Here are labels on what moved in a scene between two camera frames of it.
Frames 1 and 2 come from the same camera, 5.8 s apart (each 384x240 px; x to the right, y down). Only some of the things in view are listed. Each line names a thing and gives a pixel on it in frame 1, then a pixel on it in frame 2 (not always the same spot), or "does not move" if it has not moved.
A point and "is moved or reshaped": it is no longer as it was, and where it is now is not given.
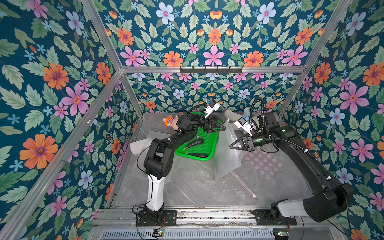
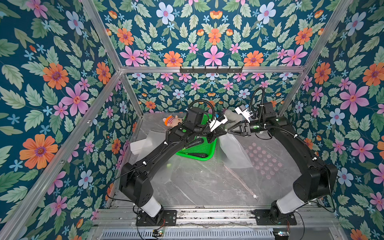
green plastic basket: [203, 151] does not move
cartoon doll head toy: [171, 121] does not move
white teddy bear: [232, 116] does not move
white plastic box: [136, 146] does not move
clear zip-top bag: [226, 159] is moved or reshaped
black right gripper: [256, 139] to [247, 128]
